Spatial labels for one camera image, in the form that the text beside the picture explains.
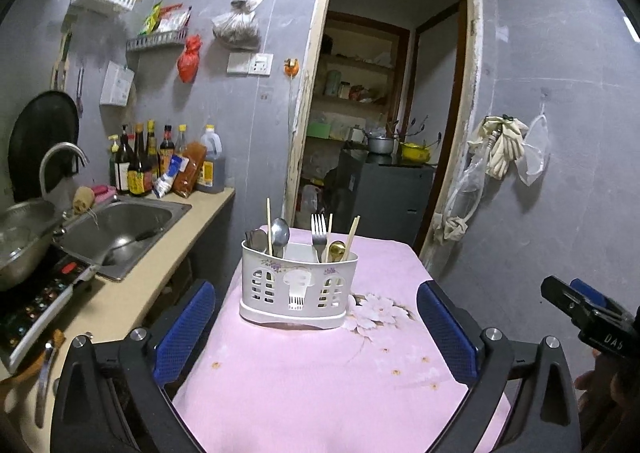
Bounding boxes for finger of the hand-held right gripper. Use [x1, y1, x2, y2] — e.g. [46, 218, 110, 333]
[570, 278, 628, 320]
[541, 275, 601, 330]

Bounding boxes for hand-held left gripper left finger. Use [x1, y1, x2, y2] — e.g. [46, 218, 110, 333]
[50, 279, 217, 453]

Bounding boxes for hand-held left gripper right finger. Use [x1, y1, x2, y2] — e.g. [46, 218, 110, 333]
[416, 279, 583, 453]

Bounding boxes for white plastic utensil holder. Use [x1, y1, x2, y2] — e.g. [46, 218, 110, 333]
[239, 235, 359, 330]

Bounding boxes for large steel spoon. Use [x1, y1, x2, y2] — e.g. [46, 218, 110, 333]
[271, 218, 291, 259]

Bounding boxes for steel fork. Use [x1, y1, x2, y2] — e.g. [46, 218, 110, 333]
[311, 214, 327, 264]

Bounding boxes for person's right hand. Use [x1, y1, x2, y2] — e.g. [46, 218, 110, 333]
[574, 349, 631, 406]

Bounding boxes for steel ladle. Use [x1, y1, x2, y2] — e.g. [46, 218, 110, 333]
[102, 228, 163, 266]

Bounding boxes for dirty white rag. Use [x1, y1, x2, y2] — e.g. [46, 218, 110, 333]
[434, 213, 468, 241]

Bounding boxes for steel sink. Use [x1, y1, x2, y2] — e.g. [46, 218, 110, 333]
[52, 198, 193, 282]

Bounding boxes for pink floral tablecloth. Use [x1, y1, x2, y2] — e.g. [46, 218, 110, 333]
[172, 227, 516, 453]

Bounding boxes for clear hanging plastic bag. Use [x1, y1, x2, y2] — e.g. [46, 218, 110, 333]
[515, 114, 551, 186]

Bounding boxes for induction cooker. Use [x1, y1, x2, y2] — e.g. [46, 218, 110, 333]
[0, 255, 98, 374]

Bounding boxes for grey cabinet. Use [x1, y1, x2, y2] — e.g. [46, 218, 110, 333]
[336, 149, 437, 246]

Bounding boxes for blue white packet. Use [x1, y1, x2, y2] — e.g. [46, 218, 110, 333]
[152, 155, 183, 200]

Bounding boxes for hanging rubber gloves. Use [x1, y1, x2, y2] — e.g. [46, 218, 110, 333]
[467, 115, 528, 180]

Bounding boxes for orange spice bag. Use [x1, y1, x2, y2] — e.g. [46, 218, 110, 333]
[172, 142, 207, 198]

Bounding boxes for loofah sponge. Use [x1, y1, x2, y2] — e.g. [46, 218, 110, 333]
[72, 185, 96, 214]

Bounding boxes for large oil jug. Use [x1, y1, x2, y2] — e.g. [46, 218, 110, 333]
[196, 124, 227, 194]

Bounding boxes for dark sauce bottle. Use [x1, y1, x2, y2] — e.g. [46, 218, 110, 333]
[145, 120, 160, 174]
[115, 125, 136, 194]

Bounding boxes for green dish soap bottle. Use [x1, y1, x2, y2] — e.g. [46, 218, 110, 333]
[109, 134, 123, 188]

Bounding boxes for white plastic jug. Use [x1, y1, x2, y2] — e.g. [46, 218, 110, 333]
[298, 184, 321, 229]

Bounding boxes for yellow bowl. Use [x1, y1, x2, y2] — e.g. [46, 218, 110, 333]
[400, 142, 431, 162]

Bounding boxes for red cap sauce bottle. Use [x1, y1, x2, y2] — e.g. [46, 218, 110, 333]
[159, 125, 176, 168]

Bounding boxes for small steel cooking pot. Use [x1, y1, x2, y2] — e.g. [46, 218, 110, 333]
[364, 130, 396, 154]

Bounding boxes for dried plant stems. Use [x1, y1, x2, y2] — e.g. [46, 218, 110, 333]
[385, 115, 443, 148]

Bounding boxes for steel faucet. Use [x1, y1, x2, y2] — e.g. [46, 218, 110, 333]
[39, 142, 90, 198]

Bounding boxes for black wok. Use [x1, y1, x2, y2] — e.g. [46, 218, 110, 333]
[7, 90, 81, 204]

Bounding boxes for wooden shelving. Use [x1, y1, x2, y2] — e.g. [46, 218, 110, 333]
[305, 13, 416, 168]

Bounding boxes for white hanging box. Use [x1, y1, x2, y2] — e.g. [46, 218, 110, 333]
[99, 60, 136, 108]

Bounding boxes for red plastic bag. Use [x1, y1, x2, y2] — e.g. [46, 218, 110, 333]
[177, 35, 203, 84]

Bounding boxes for hanging wooden utensil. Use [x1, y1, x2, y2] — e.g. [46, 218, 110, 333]
[50, 30, 73, 91]

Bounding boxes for clear bag of dried goods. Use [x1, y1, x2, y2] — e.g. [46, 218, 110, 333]
[212, 0, 261, 51]

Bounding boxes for seasoning packets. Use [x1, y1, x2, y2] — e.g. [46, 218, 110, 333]
[142, 2, 193, 36]

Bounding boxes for steel pan handle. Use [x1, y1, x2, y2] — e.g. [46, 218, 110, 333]
[35, 330, 66, 429]

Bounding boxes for clear hose bag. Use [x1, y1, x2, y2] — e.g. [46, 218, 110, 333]
[447, 153, 486, 224]

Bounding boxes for worn door frame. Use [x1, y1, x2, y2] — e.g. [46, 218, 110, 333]
[284, 0, 483, 259]

